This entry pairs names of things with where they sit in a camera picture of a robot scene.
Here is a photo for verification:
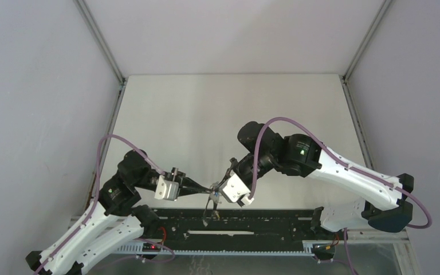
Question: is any key with blue tag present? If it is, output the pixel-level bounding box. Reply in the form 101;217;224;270
210;186;221;201

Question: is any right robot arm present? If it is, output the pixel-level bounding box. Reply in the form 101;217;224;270
213;121;414;239

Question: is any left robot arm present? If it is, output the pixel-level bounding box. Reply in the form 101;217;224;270
25;150;211;274

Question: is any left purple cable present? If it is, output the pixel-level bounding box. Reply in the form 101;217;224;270
34;134;177;275

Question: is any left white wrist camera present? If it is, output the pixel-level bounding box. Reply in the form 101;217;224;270
154;175;179;201

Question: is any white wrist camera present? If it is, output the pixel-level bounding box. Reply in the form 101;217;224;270
154;175;179;201
219;171;254;207

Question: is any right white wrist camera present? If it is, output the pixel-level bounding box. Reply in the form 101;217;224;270
219;171;254;207

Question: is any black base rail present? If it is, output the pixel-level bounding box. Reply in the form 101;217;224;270
102;206;348;253

